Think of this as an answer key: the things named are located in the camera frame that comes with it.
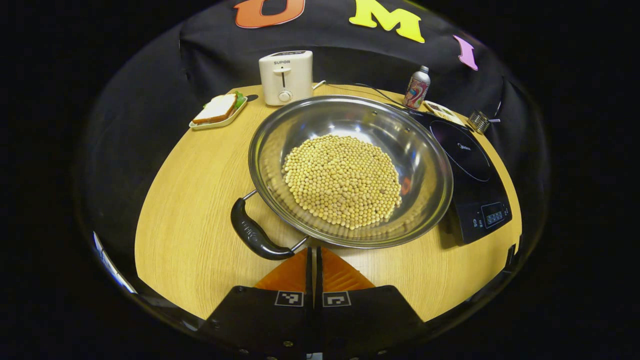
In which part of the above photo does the white divided grain tray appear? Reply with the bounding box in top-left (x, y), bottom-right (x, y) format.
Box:
top-left (424, 100), bottom-right (466, 126)

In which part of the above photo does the metal wire utensil basket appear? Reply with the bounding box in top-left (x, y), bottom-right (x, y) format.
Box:
top-left (467, 110), bottom-right (492, 135)

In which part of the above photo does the steel pot with black handles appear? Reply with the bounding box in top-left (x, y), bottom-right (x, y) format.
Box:
top-left (230, 95), bottom-right (454, 261)

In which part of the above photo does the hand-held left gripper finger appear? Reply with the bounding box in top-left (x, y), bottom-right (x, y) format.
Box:
top-left (200, 246), bottom-right (315, 360)
top-left (316, 246), bottom-right (431, 360)

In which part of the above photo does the black power cable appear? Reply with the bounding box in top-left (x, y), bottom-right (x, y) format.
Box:
top-left (325, 82), bottom-right (416, 113)

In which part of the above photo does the pile of soybeans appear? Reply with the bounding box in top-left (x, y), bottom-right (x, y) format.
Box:
top-left (281, 134), bottom-right (403, 231)

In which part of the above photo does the white toaster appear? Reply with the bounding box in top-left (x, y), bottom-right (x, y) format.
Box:
top-left (258, 50), bottom-right (314, 107)

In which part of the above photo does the white sandwich plate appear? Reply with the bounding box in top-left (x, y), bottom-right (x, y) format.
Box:
top-left (188, 97), bottom-right (248, 131)

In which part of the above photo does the sandwich with lettuce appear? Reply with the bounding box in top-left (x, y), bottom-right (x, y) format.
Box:
top-left (192, 91), bottom-right (247, 125)

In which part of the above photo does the black induction cooktop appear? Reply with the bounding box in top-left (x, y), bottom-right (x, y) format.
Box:
top-left (407, 110), bottom-right (513, 246)

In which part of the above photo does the silver drink bottle colourful label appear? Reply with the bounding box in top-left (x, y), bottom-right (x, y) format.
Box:
top-left (402, 65), bottom-right (431, 110)

